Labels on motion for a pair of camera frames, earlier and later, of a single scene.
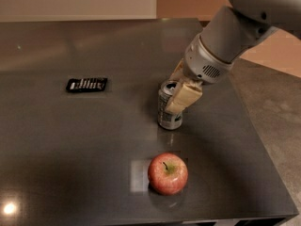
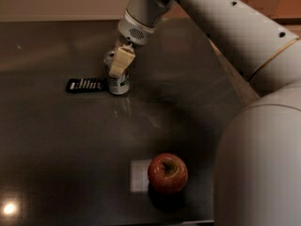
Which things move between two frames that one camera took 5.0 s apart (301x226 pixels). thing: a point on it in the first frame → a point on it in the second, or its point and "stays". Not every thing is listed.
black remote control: x=86 y=85 stays
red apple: x=167 y=173 stays
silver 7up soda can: x=167 y=120 → x=118 y=85
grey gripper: x=200 y=61 → x=134 y=32
